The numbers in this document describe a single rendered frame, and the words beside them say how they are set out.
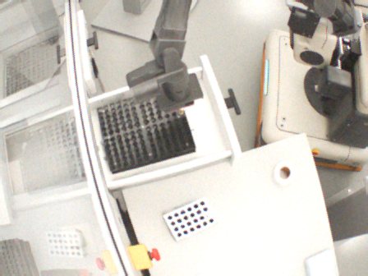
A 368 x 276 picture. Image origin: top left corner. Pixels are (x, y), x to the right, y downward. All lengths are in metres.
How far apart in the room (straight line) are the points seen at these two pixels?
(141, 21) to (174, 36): 1.47
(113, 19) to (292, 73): 1.05
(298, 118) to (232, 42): 0.65
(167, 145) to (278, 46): 1.01
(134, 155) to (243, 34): 1.37
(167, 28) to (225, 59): 1.40
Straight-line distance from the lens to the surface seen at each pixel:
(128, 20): 2.33
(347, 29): 1.03
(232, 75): 2.18
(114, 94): 1.17
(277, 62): 1.95
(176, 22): 0.84
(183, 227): 1.20
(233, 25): 2.35
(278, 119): 1.83
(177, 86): 0.91
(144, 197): 1.22
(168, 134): 1.11
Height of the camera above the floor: 1.96
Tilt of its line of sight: 73 degrees down
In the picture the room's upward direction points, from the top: straight up
